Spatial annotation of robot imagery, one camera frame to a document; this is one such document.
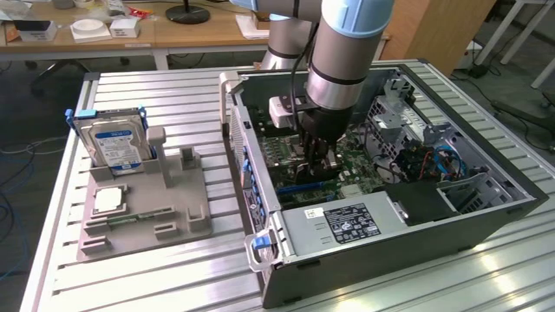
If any white labelled box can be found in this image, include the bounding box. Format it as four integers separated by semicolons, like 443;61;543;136
109;18;143;39

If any clear plastic bag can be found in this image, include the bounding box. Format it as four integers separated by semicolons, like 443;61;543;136
103;0;131;17

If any wooden desk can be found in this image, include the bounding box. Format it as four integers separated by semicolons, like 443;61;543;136
0;0;391;71

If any long blue expansion slot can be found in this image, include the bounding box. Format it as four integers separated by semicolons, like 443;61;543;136
277;181;326;196

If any white round holder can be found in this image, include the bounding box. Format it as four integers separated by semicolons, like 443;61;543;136
70;18;114;44

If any silver CPU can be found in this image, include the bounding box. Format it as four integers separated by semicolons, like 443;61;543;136
94;188;125;214

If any white box with red button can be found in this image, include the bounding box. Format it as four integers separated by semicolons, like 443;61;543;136
454;40;491;79

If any silver angled drive cage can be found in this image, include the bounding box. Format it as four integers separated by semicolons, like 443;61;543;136
435;172;519;216

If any hard disk in blue caddy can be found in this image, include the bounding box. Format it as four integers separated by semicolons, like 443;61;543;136
63;104;150;178

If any blue data wire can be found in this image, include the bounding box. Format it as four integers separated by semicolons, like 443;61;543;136
433;145;469;180

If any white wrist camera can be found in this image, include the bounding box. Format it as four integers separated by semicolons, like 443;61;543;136
269;96;305;129

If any blue floor cable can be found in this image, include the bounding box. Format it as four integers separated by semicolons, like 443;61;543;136
0;155;36;281

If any black floor stand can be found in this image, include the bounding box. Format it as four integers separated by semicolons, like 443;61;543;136
493;97;555;123

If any white box with black top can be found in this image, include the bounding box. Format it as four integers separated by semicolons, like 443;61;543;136
12;19;59;42

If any silver chipset heatsink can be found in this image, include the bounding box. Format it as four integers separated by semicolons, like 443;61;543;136
342;185;371;198

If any wooden cabinet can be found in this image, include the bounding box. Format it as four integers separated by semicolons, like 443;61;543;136
381;0;498;77

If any black open PC case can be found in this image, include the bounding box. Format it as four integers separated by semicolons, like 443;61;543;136
219;63;551;309

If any white table frame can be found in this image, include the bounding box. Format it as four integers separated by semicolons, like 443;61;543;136
475;0;555;89

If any graphics card with metal bracket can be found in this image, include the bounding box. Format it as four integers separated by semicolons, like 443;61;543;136
271;152;345;189

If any grey power supply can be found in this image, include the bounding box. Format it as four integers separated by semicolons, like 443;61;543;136
277;190;411;258

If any grey parts rack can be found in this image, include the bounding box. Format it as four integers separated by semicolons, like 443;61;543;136
76;126;215;263

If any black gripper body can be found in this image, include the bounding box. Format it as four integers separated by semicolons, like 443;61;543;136
299;105;357;154

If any white paper stack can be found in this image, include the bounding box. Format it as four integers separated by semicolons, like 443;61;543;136
235;14;271;40

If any CPU socket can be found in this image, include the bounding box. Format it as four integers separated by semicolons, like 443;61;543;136
282;135;305;160

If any green motherboard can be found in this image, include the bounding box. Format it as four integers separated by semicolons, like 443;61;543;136
258;117;389;211

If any green RAM stick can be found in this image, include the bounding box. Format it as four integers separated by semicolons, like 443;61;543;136
106;209;166;228

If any black round lamp base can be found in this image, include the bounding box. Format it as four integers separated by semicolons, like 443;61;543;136
166;0;213;25

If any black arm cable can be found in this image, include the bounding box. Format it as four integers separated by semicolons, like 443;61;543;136
289;19;323;131

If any black chair base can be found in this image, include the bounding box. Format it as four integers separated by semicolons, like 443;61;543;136
26;58;91;97

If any black plastic shroud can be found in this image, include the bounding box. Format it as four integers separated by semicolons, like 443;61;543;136
385;181;462;228

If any silver perforated disk bay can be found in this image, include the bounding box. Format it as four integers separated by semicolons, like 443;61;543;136
366;77;441;163

